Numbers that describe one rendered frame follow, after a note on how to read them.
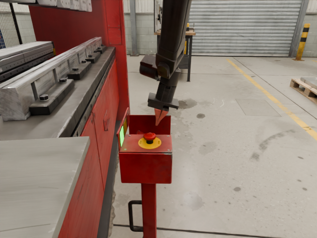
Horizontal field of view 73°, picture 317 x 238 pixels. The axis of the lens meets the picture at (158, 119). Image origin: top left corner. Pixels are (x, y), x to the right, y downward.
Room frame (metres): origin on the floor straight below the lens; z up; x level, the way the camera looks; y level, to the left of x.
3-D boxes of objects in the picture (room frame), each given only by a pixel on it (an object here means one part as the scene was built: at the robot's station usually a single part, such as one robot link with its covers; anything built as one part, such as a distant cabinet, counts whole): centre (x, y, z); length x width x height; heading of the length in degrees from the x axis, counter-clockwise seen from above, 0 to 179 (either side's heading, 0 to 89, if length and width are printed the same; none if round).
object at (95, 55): (1.51, 0.45, 0.89); 0.30 x 0.05 x 0.03; 6
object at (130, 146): (0.62, 0.04, 0.75); 0.20 x 0.16 x 0.18; 179
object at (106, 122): (1.15, 0.31, 0.59); 0.15 x 0.02 x 0.07; 6
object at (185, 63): (5.00, -0.37, 0.75); 1.80 x 0.75 x 1.50; 175
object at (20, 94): (1.37, 0.49, 0.92); 1.67 x 0.06 x 0.10; 6
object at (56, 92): (0.72, 0.36, 0.89); 0.30 x 0.05 x 0.03; 6
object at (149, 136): (0.57, 0.03, 0.79); 0.04 x 0.04 x 0.04
